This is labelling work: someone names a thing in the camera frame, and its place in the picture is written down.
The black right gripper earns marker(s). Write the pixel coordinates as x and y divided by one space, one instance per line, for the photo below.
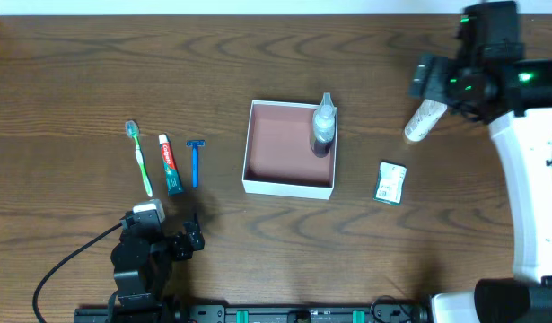
435 79

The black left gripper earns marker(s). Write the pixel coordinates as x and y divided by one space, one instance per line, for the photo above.
186 242

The white cosmetic tube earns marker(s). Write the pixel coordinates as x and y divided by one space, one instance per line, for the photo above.
423 121

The clear spray bottle dark liquid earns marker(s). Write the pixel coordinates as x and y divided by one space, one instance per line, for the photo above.
323 126

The green white soap packet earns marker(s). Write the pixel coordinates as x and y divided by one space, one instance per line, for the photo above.
390 181

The green white toothbrush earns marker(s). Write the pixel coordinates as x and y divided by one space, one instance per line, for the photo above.
132 130

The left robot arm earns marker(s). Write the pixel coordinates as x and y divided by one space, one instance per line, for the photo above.
144 257

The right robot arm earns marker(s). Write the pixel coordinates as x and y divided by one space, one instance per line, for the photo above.
491 81

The red green toothpaste tube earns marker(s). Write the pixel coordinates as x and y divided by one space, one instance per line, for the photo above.
172 175

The blue disposable razor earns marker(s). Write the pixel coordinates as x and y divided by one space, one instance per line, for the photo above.
194 145

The white box with pink interior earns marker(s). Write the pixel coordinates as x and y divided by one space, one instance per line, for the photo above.
278 158

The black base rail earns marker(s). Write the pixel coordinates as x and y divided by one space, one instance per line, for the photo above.
383 311

